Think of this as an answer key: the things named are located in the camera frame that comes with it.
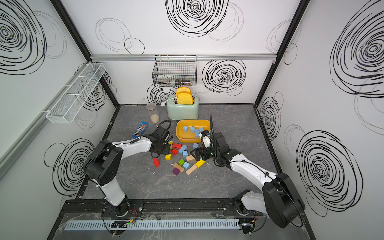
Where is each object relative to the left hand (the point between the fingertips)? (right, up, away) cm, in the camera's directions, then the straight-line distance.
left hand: (166, 149), depth 95 cm
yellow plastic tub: (+14, +11, +7) cm, 19 cm away
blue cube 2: (+17, +12, +7) cm, 22 cm away
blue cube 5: (+14, -7, -9) cm, 18 cm away
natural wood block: (+16, -4, -6) cm, 18 cm away
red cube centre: (+6, -1, -3) cm, 7 cm away
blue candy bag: (-20, +13, +9) cm, 25 cm away
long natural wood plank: (+16, -10, -9) cm, 21 cm away
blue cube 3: (+19, +3, -1) cm, 19 cm away
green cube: (+11, -6, -8) cm, 15 cm away
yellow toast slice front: (+12, +34, +3) cm, 36 cm away
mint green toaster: (+9, +25, +5) cm, 26 cm away
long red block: (+7, +3, +1) cm, 8 cm away
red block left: (-4, -6, -6) cm, 10 cm away
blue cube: (+12, +13, +7) cm, 19 cm away
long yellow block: (+22, -7, -6) cm, 24 cm away
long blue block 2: (+11, +1, -1) cm, 11 cm away
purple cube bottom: (+8, -10, -10) cm, 16 cm away
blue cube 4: (+13, -1, -4) cm, 13 cm away
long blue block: (+20, +10, +7) cm, 24 cm away
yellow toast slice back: (+11, +40, +4) cm, 42 cm away
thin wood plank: (+9, -8, -9) cm, 15 cm away
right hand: (+20, +2, -13) cm, 24 cm away
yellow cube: (+3, -3, -6) cm, 8 cm away
